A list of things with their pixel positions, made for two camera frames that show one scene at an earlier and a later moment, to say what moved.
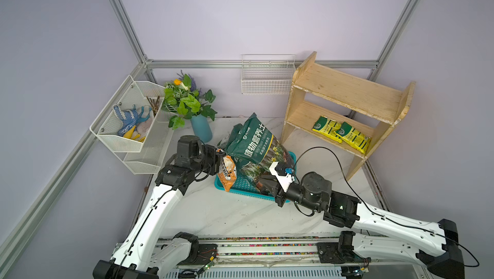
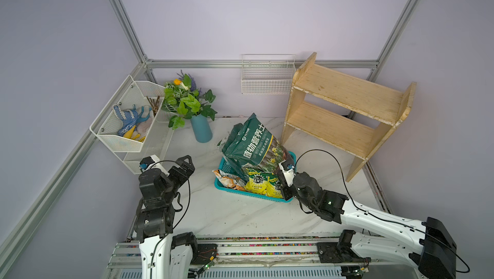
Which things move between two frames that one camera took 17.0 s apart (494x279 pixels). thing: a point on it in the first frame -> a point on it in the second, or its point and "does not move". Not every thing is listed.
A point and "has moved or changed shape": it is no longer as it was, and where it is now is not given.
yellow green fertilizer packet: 354,136 has moved or changed shape
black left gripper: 217,155 -> 184,174
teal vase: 202,128 does not move
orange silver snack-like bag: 228,172 has moved or changed shape
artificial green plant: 182,97 does not move
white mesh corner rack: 133,124 does not move
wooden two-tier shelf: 388,105 does not move
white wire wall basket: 267,74 does not move
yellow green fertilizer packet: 327,126 -> 257,182
